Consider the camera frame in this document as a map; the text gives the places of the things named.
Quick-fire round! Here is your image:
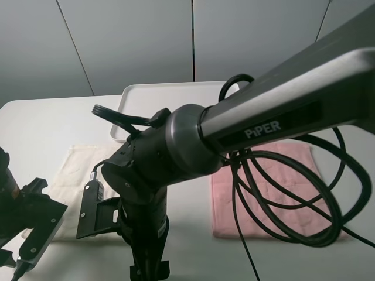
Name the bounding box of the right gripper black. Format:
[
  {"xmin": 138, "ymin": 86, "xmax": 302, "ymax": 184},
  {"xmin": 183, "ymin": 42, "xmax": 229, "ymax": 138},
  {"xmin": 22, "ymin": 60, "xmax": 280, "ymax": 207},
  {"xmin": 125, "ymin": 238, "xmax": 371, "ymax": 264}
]
[{"xmin": 118, "ymin": 186, "xmax": 170, "ymax": 280}]

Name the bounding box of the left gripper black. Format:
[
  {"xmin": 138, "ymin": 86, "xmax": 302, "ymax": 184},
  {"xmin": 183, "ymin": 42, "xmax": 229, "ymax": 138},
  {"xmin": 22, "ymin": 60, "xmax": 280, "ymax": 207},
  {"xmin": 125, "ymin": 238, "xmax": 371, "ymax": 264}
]
[{"xmin": 1, "ymin": 150, "xmax": 47, "ymax": 239}]

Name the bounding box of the cream white towel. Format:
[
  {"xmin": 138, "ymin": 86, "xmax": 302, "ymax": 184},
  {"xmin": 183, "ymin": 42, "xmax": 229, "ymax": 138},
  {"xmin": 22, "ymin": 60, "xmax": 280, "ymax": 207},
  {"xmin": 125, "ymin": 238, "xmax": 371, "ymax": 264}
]
[{"xmin": 47, "ymin": 144, "xmax": 122, "ymax": 244}]

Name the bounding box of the pink towel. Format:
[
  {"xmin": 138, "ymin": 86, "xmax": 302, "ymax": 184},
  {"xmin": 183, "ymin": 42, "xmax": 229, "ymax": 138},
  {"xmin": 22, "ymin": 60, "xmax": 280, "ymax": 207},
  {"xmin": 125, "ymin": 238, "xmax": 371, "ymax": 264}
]
[{"xmin": 210, "ymin": 142, "xmax": 330, "ymax": 239}]

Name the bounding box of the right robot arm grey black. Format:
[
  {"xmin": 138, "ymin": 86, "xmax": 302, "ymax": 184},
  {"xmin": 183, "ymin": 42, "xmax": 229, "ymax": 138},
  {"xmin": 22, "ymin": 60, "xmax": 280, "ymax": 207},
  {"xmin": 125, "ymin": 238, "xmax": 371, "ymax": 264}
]
[{"xmin": 93, "ymin": 6, "xmax": 374, "ymax": 280}]

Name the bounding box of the white rectangular plastic tray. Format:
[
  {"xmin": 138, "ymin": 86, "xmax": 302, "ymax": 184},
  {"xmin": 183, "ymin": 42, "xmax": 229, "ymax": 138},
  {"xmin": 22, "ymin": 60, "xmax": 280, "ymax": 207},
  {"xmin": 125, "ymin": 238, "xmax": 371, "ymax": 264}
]
[{"xmin": 110, "ymin": 81, "xmax": 250, "ymax": 143}]

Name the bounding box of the black cable loops right arm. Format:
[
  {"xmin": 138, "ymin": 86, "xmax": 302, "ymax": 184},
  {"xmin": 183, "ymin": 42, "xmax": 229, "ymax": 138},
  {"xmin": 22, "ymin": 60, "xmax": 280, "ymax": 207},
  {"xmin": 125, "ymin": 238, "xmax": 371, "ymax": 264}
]
[{"xmin": 225, "ymin": 128, "xmax": 374, "ymax": 248}]

